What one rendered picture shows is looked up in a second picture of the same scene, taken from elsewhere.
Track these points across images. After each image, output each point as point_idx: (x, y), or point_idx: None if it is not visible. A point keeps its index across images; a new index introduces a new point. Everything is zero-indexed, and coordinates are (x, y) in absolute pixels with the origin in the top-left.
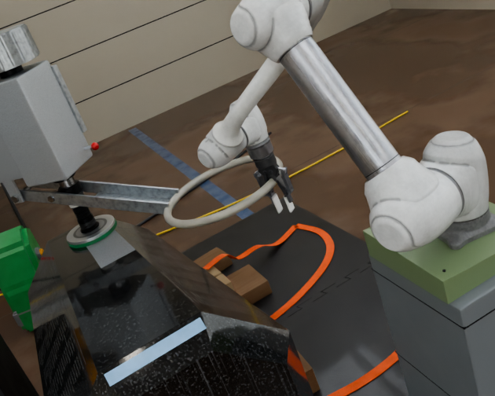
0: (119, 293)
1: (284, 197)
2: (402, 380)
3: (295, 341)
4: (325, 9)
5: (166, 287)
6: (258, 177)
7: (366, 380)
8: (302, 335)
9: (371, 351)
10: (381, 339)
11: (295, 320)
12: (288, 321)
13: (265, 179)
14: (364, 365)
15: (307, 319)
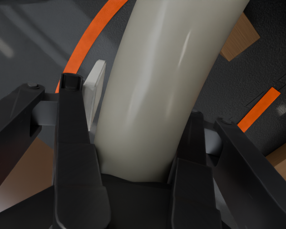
0: None
1: (93, 82)
2: (72, 1)
3: (214, 73)
4: None
5: None
6: (283, 218)
7: (113, 0)
8: (207, 82)
9: (117, 50)
10: (108, 70)
11: (221, 110)
12: (229, 108)
13: (199, 176)
14: (121, 27)
15: (204, 110)
